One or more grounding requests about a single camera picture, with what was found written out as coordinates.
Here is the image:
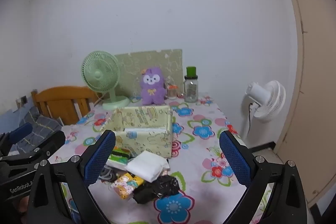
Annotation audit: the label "black fan cable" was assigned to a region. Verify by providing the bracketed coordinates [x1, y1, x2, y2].
[248, 103, 254, 135]

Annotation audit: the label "white standing fan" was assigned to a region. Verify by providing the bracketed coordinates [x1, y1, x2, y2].
[240, 80, 286, 140]

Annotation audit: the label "green tissue packet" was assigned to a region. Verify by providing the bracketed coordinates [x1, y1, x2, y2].
[107, 147, 132, 169]

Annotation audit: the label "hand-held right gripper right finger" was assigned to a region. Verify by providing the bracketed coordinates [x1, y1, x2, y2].
[219, 130, 307, 224]

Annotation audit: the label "green patterned board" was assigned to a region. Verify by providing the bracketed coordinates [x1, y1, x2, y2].
[115, 49, 183, 98]

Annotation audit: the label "white soft packet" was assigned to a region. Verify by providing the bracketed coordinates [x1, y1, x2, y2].
[126, 151, 171, 183]

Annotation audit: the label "light blue bed sheet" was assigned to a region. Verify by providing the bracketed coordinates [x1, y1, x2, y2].
[0, 107, 37, 135]

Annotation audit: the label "black plastic bag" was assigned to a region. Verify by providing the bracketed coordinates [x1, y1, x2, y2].
[132, 175, 181, 205]

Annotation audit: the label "wooden headboard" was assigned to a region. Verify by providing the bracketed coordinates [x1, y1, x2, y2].
[31, 86, 101, 126]

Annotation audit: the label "grey plaid pillow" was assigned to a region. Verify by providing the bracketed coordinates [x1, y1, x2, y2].
[16, 106, 63, 153]

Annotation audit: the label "purple plush toy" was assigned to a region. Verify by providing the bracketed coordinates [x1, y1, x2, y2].
[139, 67, 168, 105]

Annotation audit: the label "glass jar green lid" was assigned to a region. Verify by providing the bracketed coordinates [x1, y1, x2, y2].
[184, 66, 199, 103]

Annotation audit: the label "yellow cartoon tissue packet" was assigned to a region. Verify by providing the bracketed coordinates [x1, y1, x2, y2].
[110, 172, 145, 201]

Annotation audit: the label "grey cable bundle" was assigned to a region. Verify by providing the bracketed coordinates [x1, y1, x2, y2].
[99, 165, 121, 184]

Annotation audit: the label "wall socket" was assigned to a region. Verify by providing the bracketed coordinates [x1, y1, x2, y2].
[16, 95, 28, 109]

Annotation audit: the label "small glass cup orange lid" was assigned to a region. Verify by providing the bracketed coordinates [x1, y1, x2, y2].
[167, 77, 179, 100]

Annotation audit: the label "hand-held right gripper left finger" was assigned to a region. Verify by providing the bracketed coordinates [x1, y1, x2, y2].
[28, 130, 116, 224]

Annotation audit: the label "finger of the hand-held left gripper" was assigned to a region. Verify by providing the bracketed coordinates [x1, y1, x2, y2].
[0, 131, 66, 177]
[0, 123, 33, 159]

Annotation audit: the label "yellow patterned storage box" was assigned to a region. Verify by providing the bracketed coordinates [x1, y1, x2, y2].
[99, 105, 174, 159]

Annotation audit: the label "beige door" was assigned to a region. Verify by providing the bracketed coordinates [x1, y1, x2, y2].
[273, 0, 336, 210]

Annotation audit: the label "green desk fan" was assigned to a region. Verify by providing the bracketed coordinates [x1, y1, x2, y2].
[81, 50, 130, 111]

